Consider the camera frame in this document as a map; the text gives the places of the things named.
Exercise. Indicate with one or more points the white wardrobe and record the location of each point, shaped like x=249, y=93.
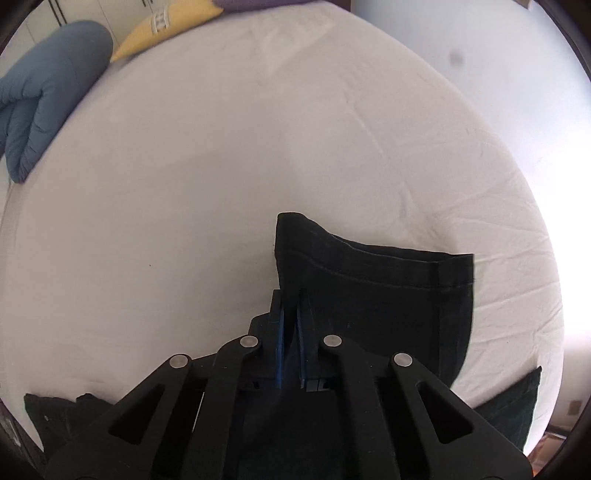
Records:
x=83, y=11

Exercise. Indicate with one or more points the blue rolled duvet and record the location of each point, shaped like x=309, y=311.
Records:
x=46, y=83

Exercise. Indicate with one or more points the bed with white sheet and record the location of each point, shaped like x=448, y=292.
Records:
x=184, y=184

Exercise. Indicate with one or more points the black pants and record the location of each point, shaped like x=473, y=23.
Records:
x=369, y=300

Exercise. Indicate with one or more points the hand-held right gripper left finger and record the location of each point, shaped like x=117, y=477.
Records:
x=279, y=350

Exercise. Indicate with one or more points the yellow pillow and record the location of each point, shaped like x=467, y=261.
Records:
x=157, y=32

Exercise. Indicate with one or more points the purple pillow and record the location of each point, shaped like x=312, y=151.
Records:
x=258, y=4

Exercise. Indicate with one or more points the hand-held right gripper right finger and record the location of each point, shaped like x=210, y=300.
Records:
x=302, y=350

